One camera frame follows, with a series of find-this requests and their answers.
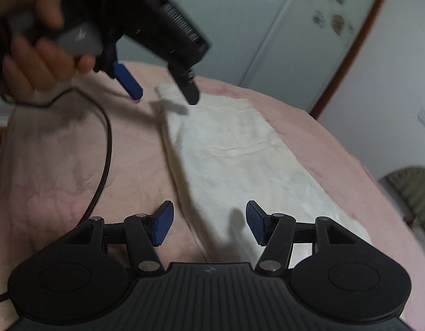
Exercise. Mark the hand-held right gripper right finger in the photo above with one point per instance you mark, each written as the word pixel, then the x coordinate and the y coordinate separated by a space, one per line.
pixel 256 222

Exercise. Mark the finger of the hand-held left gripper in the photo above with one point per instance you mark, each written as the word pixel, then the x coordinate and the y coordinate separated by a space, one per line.
pixel 190 91
pixel 129 82

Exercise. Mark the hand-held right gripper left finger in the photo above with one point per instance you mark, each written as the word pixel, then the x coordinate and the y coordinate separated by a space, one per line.
pixel 163 222

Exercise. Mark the cream white pants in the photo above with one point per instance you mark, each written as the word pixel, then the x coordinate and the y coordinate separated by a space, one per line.
pixel 240 165

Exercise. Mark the person's left hand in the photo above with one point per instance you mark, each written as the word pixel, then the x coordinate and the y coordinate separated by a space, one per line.
pixel 33 65

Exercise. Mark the pink bed blanket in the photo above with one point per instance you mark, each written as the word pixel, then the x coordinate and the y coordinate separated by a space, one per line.
pixel 78 165

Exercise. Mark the floral print wardrobe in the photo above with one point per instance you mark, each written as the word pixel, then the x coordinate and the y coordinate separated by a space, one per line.
pixel 284 31

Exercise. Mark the olive green padded headboard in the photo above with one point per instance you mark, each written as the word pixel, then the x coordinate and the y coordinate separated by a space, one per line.
pixel 410 186

